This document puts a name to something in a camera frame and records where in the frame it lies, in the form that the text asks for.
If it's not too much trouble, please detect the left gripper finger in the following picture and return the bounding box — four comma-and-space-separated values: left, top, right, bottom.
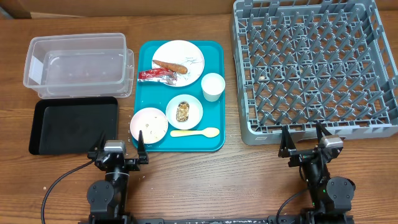
137, 130, 147, 159
92, 132, 105, 152

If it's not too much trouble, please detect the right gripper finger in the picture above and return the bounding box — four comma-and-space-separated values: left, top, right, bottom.
280, 126, 295, 151
316, 122, 331, 143

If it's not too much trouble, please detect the small white bowl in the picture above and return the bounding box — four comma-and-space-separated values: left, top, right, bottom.
165, 95, 203, 130

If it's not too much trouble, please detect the red snack wrapper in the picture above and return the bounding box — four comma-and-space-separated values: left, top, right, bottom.
137, 68, 177, 85

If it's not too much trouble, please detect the white paper cup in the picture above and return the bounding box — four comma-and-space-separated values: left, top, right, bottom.
201, 73, 226, 102

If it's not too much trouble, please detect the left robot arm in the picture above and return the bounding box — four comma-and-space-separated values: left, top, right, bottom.
86, 132, 149, 224

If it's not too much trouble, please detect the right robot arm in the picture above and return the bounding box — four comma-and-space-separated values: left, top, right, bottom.
274, 123, 356, 224

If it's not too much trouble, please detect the grey dishwasher rack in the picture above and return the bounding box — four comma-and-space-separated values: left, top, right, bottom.
231, 0, 397, 145

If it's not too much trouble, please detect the pink bowl with crumbs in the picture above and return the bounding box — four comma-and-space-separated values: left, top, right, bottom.
130, 108, 169, 144

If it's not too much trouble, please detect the black plastic tray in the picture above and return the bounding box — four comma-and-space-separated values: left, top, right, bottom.
29, 96, 119, 155

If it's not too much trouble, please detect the brown food scrap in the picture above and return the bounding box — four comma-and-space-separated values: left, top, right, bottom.
176, 101, 190, 122

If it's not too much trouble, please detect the yellow plastic spoon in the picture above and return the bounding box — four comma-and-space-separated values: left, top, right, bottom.
170, 127, 220, 138

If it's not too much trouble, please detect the clear plastic bin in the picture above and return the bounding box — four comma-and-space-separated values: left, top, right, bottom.
23, 33, 134, 99

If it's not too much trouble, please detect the teal serving tray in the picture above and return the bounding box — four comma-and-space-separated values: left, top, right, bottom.
130, 40, 226, 152

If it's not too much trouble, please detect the large white plate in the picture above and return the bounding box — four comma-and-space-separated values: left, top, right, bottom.
151, 40, 205, 87

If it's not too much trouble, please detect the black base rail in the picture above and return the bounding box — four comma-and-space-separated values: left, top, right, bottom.
77, 214, 355, 224

